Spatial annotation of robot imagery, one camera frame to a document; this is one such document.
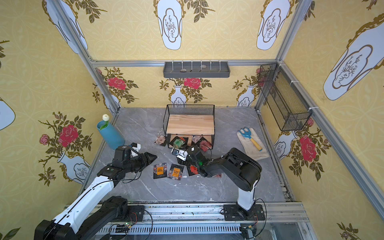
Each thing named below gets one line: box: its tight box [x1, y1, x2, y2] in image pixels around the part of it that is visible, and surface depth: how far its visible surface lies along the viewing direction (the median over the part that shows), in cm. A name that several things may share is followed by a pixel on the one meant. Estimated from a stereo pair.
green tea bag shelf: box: [173, 138, 186, 149], surface depth 100 cm
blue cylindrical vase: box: [96, 120, 125, 150], surface depth 88 cm
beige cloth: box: [237, 128, 270, 161], surface depth 102 cm
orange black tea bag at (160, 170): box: [153, 162, 168, 180], surface depth 90 cm
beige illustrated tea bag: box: [154, 135, 166, 145], surface depth 105 cm
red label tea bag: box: [187, 164, 199, 176], surface depth 90 cm
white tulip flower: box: [100, 114, 110, 130], surface depth 78 cm
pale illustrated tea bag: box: [192, 135, 203, 144], surface depth 102 cm
